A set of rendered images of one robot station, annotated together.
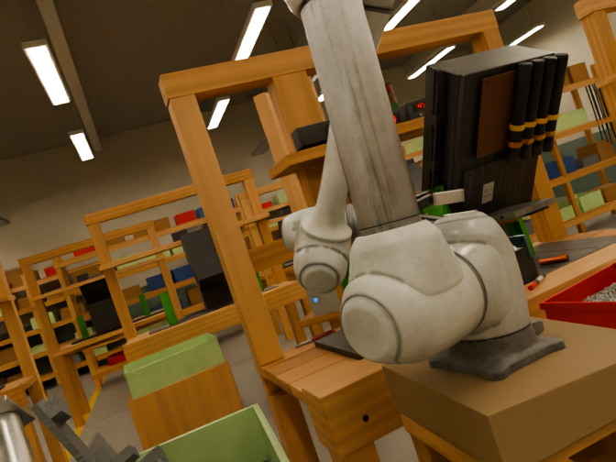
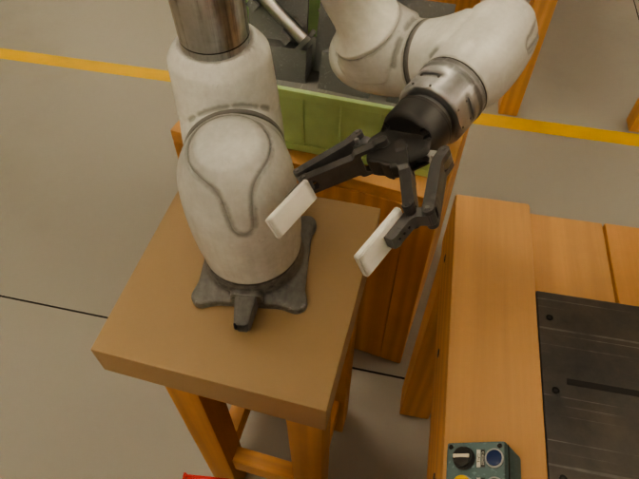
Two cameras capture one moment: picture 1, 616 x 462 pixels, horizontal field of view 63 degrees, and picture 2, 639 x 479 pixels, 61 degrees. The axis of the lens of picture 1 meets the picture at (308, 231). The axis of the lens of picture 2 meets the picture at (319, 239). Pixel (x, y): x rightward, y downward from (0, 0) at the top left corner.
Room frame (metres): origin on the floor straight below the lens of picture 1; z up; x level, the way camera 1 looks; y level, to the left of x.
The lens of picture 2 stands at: (1.30, -0.65, 1.65)
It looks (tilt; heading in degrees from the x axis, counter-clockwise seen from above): 51 degrees down; 121
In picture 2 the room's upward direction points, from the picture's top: straight up
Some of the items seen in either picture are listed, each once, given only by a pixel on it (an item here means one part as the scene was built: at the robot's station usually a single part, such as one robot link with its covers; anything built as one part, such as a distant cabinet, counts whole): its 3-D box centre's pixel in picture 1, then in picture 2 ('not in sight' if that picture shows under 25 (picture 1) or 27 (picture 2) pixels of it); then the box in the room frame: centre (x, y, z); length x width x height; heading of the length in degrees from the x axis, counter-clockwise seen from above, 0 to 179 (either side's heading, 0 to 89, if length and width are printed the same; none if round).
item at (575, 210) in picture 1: (544, 159); not in sight; (7.01, -3.46, 1.14); 2.45 x 0.55 x 2.28; 109
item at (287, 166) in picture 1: (381, 138); not in sight; (1.98, -0.39, 1.52); 0.90 x 0.25 x 0.04; 110
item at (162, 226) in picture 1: (170, 285); not in sight; (8.19, 2.41, 1.12); 3.01 x 0.54 x 2.24; 109
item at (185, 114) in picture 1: (389, 178); not in sight; (2.02, -0.38, 1.36); 1.49 x 0.09 x 0.97; 110
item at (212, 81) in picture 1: (346, 53); not in sight; (2.02, -0.38, 1.89); 1.50 x 0.09 x 0.09; 110
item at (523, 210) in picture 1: (490, 217); not in sight; (1.67, -0.59, 1.11); 0.39 x 0.16 x 0.03; 20
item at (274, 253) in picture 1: (391, 212); not in sight; (2.08, -0.36, 1.23); 1.30 x 0.05 x 0.09; 110
